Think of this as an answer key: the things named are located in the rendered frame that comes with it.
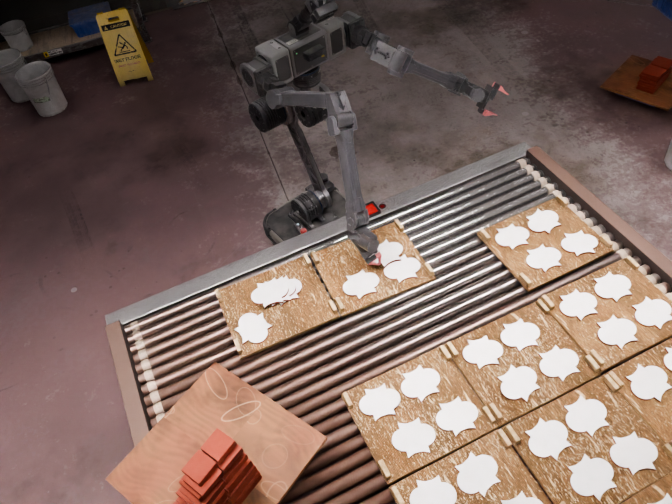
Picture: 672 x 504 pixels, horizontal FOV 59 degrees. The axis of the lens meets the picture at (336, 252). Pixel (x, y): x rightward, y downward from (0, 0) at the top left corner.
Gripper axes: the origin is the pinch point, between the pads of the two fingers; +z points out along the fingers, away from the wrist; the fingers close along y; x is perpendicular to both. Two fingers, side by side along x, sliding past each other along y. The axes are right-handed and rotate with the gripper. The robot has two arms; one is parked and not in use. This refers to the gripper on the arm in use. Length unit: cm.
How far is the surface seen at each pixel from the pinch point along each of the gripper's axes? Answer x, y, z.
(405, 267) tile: -7.8, -10.2, 4.4
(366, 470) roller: 40, -76, -9
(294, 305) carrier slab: 36.2, -5.5, -12.4
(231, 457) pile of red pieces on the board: 59, -72, -56
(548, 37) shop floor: -219, 226, 178
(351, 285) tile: 13.7, -8.0, -4.3
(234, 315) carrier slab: 58, 1, -21
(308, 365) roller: 42, -32, -11
